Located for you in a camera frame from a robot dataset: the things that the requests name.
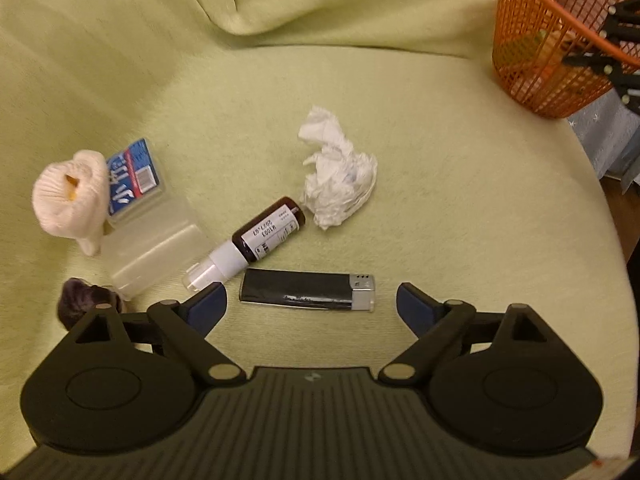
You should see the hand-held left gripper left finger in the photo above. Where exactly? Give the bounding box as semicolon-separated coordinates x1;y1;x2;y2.
67;281;247;386

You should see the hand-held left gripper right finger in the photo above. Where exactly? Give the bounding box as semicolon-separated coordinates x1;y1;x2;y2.
377;282;553;386

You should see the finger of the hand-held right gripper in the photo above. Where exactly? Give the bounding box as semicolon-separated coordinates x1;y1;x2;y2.
599;0;640;48
560;50;640;113

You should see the clear plastic cup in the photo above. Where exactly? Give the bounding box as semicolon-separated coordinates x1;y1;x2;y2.
100;195;217;302

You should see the green and white medicine box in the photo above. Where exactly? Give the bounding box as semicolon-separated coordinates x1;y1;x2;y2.
527;25;556;48

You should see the brown bottle with white cap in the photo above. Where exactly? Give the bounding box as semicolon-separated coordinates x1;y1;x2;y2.
182;196;307;292

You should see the black lighter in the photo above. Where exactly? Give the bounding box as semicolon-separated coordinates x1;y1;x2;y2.
238;268;377;313

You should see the orange mesh plastic basket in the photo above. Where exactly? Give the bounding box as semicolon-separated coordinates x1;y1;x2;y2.
491;0;635;120

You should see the white tissue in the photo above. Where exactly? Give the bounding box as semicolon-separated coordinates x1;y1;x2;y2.
297;106;379;231

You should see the blue star-patterned curtain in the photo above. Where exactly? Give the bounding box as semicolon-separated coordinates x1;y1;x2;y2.
567;87;640;196

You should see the dark brown small bottle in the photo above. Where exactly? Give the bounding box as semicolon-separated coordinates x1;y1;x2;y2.
57;277;126;332

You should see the clear box with blue label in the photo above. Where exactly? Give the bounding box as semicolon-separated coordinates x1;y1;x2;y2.
105;137;166;226

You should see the white rolled knit sock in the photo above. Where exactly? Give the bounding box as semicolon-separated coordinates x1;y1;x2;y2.
32;149;112;257

